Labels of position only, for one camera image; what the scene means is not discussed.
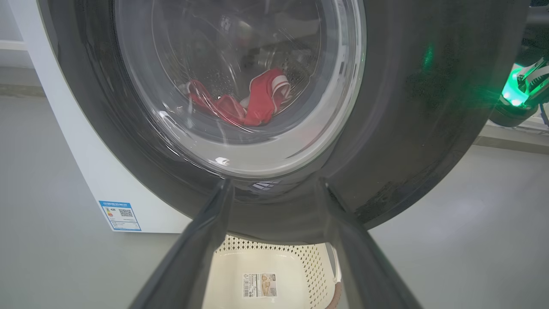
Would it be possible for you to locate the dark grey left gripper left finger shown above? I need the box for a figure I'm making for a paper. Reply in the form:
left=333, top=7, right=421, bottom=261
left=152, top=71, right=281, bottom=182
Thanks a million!
left=129, top=178, right=235, bottom=309

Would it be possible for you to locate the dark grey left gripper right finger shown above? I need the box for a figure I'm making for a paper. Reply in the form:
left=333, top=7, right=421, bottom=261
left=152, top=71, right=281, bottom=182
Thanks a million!
left=317, top=178, right=423, bottom=309

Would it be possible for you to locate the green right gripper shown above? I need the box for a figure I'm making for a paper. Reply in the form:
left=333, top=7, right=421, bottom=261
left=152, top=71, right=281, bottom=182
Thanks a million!
left=489, top=56, right=549, bottom=127

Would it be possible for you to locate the dark round glass machine door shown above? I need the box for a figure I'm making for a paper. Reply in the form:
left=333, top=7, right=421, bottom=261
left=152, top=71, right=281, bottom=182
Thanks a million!
left=36, top=0, right=531, bottom=246

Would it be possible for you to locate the red and white garment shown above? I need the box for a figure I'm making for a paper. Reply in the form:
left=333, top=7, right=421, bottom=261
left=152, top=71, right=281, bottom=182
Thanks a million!
left=184, top=68, right=293, bottom=127

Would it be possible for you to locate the cream perforated laundry basket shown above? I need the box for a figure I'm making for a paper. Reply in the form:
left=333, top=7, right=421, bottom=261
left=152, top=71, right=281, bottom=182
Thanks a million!
left=202, top=234, right=344, bottom=309

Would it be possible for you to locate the paper label in basket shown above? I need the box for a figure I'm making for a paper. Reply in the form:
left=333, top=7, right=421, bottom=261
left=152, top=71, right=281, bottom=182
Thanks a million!
left=242, top=273, right=278, bottom=299

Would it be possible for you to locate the white washing machine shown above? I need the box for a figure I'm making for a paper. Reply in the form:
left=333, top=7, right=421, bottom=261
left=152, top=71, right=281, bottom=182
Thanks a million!
left=9, top=0, right=192, bottom=234

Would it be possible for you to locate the steel washing machine drum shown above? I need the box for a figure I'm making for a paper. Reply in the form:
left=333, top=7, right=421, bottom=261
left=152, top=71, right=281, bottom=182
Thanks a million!
left=148, top=0, right=323, bottom=131

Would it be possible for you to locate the blue energy label sticker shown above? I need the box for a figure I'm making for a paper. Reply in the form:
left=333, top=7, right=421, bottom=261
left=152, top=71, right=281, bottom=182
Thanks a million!
left=98, top=200, right=142, bottom=233

